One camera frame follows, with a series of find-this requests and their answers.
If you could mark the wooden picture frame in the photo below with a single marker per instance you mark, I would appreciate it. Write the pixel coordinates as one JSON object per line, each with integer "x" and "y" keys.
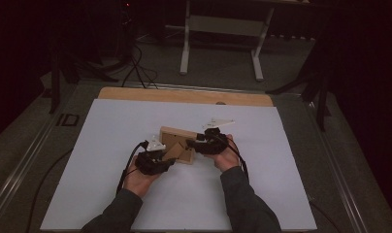
{"x": 174, "y": 139}

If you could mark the person's right hand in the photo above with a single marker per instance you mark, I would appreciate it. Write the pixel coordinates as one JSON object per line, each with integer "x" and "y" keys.
{"x": 229, "y": 160}

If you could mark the black tripod stand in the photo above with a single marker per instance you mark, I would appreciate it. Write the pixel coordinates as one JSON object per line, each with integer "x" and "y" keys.
{"x": 321, "y": 97}

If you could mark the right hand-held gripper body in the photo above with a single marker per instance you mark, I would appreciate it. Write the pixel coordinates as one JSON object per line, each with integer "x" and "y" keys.
{"x": 215, "y": 144}

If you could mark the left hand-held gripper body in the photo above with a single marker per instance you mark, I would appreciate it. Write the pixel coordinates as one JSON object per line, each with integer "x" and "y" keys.
{"x": 150, "y": 165}

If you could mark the metal floor rail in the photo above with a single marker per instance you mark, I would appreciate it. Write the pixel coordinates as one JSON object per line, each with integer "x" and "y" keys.
{"x": 339, "y": 168}
{"x": 19, "y": 171}

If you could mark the white table mat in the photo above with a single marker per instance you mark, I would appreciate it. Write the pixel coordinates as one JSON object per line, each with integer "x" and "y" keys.
{"x": 184, "y": 194}

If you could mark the white metal stand frame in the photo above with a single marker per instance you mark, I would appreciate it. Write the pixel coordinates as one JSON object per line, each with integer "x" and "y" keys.
{"x": 224, "y": 26}

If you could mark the dark equipment with red light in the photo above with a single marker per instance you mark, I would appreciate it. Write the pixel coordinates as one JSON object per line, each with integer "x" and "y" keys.
{"x": 126, "y": 29}

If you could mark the person's left hand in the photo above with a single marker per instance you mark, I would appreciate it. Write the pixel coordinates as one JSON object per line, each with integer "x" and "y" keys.
{"x": 137, "y": 183}

